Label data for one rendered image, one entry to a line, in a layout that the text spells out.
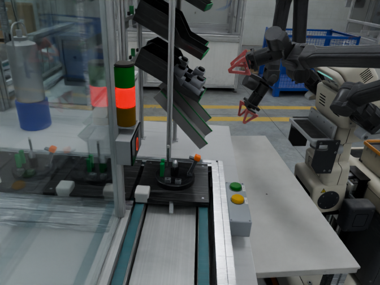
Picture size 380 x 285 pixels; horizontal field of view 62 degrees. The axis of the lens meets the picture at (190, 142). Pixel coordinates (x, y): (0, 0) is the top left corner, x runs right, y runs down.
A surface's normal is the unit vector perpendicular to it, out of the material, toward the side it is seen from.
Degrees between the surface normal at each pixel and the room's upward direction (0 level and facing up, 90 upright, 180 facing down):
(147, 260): 0
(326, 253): 0
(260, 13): 90
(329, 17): 90
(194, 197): 0
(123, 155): 90
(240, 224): 90
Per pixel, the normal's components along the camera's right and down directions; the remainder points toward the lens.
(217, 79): 0.11, 0.45
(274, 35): -0.41, -0.37
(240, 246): 0.05, -0.89
